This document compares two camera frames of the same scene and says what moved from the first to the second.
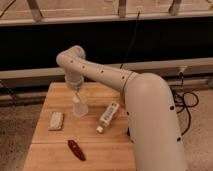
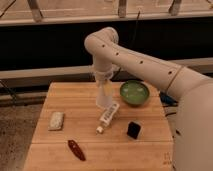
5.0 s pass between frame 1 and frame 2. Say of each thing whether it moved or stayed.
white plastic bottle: stayed
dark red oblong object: stayed
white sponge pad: stayed
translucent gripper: moved
